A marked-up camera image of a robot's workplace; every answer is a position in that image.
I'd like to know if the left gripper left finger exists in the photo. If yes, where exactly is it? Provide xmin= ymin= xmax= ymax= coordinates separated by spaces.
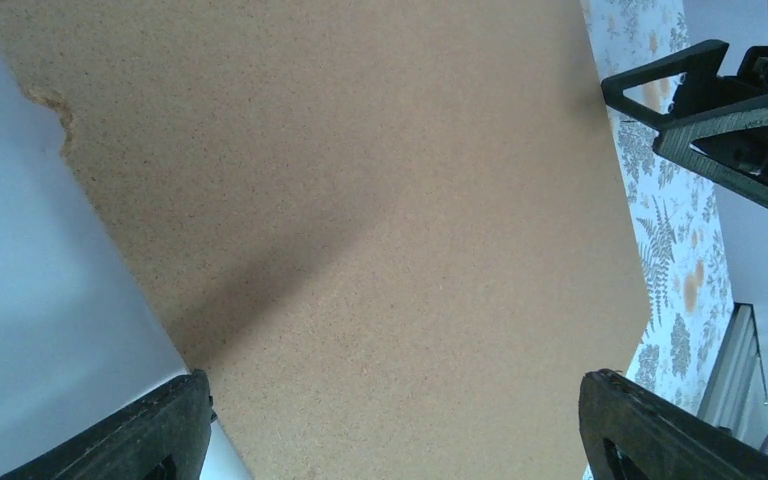
xmin=1 ymin=370 xmax=215 ymax=479

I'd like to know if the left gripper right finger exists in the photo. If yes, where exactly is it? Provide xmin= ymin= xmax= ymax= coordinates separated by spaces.
xmin=578 ymin=369 xmax=768 ymax=480

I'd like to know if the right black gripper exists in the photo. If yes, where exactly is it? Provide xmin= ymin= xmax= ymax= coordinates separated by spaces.
xmin=601 ymin=40 xmax=768 ymax=209

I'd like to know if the brown backing board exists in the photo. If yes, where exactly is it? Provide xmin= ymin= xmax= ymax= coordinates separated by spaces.
xmin=0 ymin=1 xmax=650 ymax=479

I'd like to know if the floral patterned table mat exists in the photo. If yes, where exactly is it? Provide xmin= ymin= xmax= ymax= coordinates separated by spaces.
xmin=581 ymin=0 xmax=734 ymax=414

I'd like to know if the aluminium rail beam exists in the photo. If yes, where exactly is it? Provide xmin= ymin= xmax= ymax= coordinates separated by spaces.
xmin=697 ymin=303 xmax=768 ymax=449

